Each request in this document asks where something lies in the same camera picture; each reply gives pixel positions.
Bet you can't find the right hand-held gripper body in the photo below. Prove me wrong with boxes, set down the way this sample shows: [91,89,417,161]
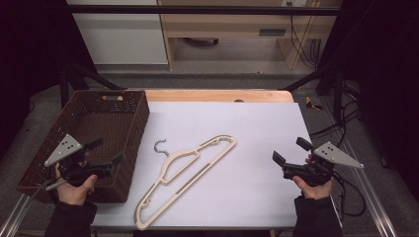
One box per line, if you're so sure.
[282,141,366,188]

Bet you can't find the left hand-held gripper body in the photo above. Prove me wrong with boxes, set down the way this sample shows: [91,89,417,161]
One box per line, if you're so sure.
[43,133,115,188]

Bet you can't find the brown woven basket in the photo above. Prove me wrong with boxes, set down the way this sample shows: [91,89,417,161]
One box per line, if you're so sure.
[16,89,151,204]

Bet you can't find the beige clothes hanger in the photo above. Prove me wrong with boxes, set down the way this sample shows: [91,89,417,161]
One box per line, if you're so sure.
[133,133,238,231]

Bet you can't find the person's right hand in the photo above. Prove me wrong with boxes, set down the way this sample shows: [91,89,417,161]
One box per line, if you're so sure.
[292,175,334,201]

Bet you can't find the person's left hand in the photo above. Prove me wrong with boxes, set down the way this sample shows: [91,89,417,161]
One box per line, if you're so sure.
[54,163,99,207]

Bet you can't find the yellow and black tape piece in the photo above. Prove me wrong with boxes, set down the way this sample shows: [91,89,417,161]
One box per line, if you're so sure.
[304,96,324,112]

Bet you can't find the dark curtain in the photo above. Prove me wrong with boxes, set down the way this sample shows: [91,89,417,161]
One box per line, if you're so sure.
[0,0,97,160]
[328,0,419,200]

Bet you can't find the white cabinet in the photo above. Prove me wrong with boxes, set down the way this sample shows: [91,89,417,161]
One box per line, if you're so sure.
[65,0,169,66]

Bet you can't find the light wooden desk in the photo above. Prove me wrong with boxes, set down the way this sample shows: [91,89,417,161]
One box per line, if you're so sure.
[157,0,344,71]

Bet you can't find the black floor cables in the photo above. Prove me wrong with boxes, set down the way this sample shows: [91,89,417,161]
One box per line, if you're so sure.
[308,81,364,140]

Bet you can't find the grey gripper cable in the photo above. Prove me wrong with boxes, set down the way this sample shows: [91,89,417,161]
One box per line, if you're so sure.
[9,177,69,229]

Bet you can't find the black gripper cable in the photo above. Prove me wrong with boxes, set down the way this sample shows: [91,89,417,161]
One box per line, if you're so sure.
[330,170,368,218]

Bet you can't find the aluminium rail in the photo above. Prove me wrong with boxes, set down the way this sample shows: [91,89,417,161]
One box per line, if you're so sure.
[0,193,32,237]
[319,98,400,237]

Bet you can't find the black frame strut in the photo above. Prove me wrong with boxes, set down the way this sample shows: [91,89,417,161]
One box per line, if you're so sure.
[282,64,344,123]
[59,63,128,109]

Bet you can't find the black hanging cables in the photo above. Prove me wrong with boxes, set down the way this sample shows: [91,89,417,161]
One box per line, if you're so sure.
[286,1,323,69]

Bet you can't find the black horizontal frame bar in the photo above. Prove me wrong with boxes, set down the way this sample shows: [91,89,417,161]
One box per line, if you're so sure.
[65,4,341,16]

